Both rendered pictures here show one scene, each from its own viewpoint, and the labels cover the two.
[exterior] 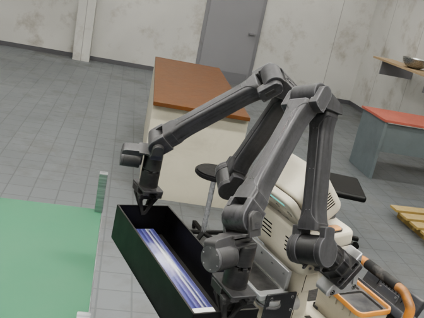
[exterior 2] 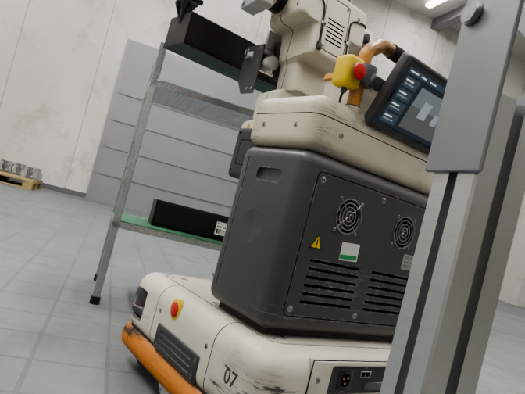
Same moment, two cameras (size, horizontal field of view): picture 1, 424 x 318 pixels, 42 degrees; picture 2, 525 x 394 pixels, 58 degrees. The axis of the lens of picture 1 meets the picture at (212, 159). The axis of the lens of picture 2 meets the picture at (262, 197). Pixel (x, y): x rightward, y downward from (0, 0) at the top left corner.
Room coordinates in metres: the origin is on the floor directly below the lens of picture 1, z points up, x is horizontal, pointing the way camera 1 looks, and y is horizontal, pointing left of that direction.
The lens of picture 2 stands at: (1.34, -1.78, 0.54)
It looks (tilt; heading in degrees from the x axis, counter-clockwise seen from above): 2 degrees up; 84
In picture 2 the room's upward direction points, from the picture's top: 15 degrees clockwise
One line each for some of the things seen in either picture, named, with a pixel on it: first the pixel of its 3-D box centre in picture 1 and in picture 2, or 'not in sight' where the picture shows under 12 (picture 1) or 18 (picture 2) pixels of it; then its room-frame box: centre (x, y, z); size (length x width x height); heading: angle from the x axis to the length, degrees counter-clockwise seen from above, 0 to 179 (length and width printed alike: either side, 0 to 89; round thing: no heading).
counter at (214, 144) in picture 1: (186, 120); not in sight; (5.58, 0.34, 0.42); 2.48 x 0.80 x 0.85; 9
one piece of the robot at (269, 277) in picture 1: (258, 284); (283, 75); (1.48, -0.21, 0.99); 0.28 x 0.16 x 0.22; 30
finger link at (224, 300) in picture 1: (227, 301); (186, 12); (1.10, -0.10, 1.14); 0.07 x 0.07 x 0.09; 30
